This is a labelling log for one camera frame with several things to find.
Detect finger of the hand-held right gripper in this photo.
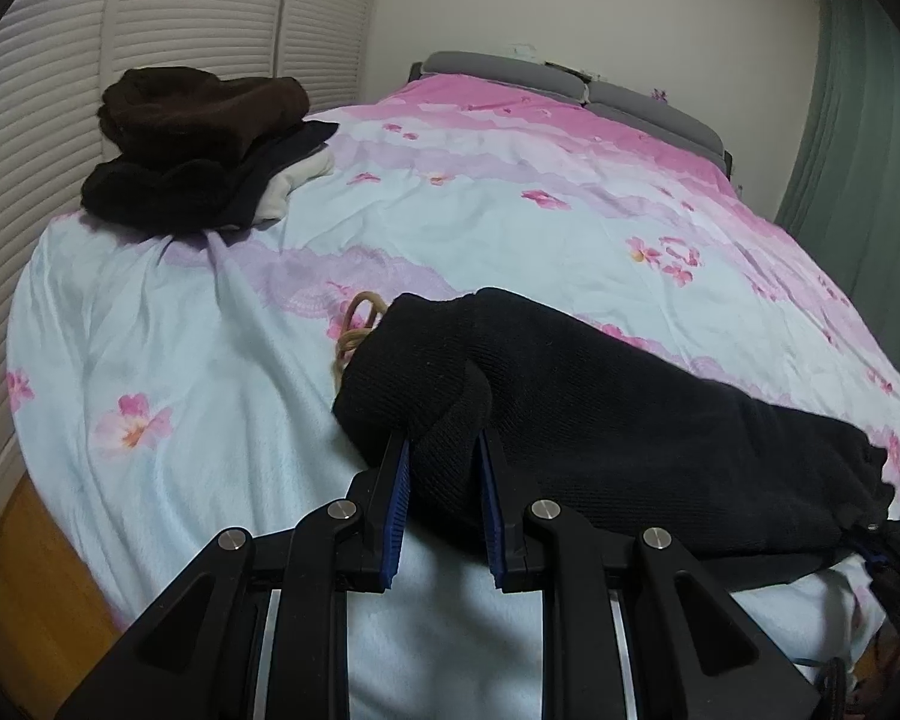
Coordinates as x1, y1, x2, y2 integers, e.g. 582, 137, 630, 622
844, 514, 900, 578

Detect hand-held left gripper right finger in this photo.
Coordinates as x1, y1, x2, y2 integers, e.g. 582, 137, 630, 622
474, 431, 822, 720

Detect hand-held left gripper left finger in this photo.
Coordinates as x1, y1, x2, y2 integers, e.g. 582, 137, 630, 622
55, 431, 412, 720

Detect black knit pants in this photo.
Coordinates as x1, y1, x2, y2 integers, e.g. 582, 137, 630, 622
332, 286, 896, 587

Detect floral bed sheet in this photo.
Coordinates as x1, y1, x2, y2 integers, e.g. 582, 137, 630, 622
6, 69, 900, 720

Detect cream folded garment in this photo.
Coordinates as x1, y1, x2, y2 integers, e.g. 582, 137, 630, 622
251, 154, 336, 228

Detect black folded garment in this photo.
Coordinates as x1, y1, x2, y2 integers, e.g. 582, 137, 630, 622
221, 120, 340, 230

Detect green curtain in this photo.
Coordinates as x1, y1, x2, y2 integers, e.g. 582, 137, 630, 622
774, 0, 900, 346

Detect grey padded headboard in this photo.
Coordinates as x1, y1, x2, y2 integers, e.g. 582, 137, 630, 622
407, 51, 734, 179

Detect pile of folded dark clothes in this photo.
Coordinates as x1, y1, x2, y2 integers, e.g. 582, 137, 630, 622
81, 67, 311, 233

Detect tan drawstring cord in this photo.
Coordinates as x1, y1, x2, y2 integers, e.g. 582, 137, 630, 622
330, 292, 391, 391

